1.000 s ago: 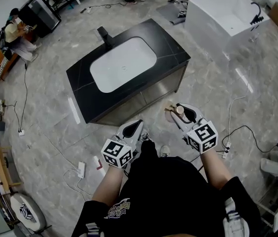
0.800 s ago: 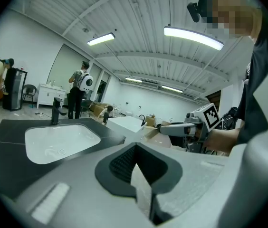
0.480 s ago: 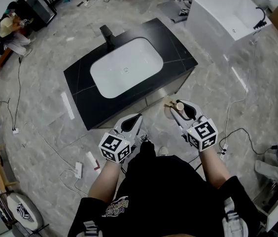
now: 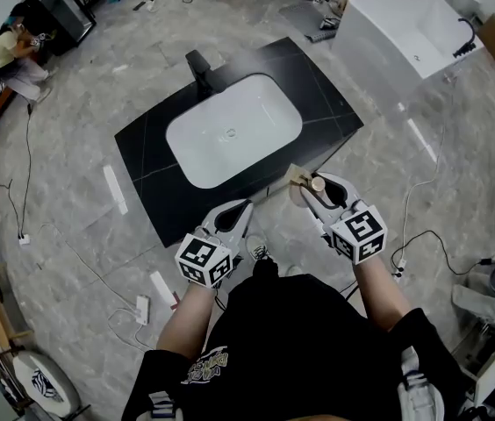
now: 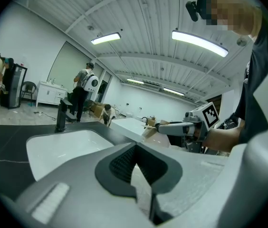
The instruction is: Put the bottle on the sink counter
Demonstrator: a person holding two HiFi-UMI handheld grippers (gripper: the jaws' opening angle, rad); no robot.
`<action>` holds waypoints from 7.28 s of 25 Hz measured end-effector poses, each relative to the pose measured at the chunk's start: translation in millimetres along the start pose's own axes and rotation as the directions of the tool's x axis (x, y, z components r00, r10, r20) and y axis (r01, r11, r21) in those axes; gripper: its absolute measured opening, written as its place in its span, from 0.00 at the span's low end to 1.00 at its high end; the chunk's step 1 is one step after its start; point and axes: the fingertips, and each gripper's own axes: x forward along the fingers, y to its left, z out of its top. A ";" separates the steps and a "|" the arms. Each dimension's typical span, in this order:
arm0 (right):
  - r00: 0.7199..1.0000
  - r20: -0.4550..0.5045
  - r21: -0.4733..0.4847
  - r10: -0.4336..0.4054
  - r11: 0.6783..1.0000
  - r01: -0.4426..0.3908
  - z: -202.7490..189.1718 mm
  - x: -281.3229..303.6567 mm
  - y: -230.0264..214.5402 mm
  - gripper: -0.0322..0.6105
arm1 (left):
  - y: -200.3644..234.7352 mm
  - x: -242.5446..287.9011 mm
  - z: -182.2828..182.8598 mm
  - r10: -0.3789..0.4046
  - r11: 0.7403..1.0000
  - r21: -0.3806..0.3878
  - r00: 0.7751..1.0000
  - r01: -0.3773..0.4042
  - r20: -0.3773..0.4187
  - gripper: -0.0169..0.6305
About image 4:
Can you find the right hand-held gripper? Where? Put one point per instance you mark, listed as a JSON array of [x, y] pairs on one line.
[[359, 235]]

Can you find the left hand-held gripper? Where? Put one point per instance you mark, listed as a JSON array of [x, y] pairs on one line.
[[203, 259]]

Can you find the person's right forearm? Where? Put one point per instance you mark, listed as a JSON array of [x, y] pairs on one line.
[[381, 296]]

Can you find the person's left forearm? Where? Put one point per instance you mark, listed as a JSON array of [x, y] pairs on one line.
[[186, 318]]

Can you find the white sink basin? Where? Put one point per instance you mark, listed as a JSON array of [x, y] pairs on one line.
[[234, 125]]

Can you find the black vanity countertop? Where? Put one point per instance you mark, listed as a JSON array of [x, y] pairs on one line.
[[146, 160]]

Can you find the person's left shoe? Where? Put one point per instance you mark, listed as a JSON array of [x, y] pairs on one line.
[[257, 247]]

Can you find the person's shoe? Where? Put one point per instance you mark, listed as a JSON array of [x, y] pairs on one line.
[[257, 247], [293, 271]]

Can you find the grey vanity cabinet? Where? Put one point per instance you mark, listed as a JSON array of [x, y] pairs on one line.
[[331, 152]]

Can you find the person's right shoe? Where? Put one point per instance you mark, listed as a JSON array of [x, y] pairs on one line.
[[293, 271]]

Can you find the white power strip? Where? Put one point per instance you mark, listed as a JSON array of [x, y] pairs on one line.
[[401, 265], [144, 6], [142, 309], [24, 239]]

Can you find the person's black t-shirt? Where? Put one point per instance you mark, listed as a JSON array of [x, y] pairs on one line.
[[300, 344]]

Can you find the grey crumpled cloth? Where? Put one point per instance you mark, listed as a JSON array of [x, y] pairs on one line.
[[475, 298]]

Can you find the white bathtub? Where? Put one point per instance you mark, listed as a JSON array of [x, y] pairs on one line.
[[405, 29]]

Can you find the grey floor mat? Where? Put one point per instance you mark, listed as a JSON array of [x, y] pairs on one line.
[[298, 13]]

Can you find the black bathtub faucet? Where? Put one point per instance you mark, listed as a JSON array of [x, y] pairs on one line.
[[467, 42]]

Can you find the white zebra print stool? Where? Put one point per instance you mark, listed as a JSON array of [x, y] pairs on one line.
[[45, 382]]

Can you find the black framed cabinet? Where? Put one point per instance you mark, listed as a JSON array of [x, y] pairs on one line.
[[59, 11]]

